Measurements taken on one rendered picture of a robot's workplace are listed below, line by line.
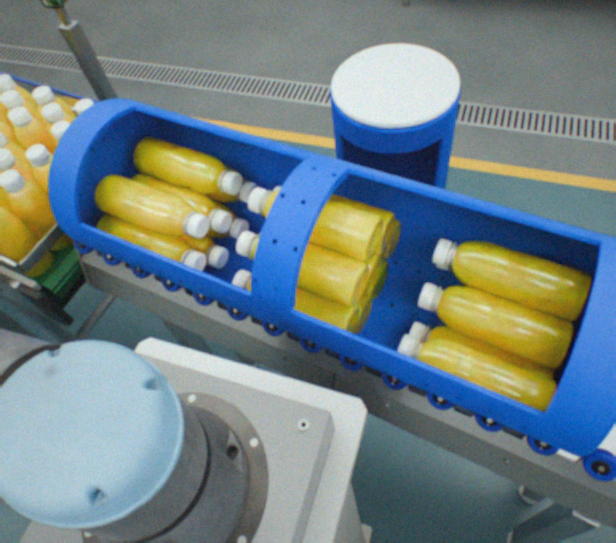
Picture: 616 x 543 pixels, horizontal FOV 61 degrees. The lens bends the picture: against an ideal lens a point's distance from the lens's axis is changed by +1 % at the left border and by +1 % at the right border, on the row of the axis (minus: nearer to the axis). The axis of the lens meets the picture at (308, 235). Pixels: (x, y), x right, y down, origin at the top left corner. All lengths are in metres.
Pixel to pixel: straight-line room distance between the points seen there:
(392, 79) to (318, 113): 1.54
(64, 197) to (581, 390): 0.79
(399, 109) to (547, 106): 1.74
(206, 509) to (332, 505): 0.17
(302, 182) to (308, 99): 2.09
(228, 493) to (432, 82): 0.92
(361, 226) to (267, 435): 0.30
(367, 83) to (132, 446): 0.96
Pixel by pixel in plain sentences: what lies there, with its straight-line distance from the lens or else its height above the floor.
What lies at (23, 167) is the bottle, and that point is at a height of 1.07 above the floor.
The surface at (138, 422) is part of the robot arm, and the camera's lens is 0.38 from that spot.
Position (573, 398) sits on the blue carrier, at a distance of 0.67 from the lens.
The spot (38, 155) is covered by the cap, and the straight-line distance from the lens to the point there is 1.16.
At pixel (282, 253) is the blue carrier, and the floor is 1.20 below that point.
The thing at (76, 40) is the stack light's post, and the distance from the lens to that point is 1.52.
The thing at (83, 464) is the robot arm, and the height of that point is 1.44.
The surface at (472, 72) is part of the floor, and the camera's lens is 2.94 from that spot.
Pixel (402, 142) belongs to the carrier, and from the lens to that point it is 1.12.
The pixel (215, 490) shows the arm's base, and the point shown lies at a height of 1.28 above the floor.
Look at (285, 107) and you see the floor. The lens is 2.78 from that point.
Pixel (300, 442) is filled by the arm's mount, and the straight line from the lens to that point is 0.58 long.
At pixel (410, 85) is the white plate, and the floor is 1.04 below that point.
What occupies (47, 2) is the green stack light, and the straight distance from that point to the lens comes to 1.47.
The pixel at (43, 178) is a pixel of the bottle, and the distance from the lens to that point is 1.18.
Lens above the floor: 1.77
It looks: 54 degrees down
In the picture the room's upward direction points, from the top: 11 degrees counter-clockwise
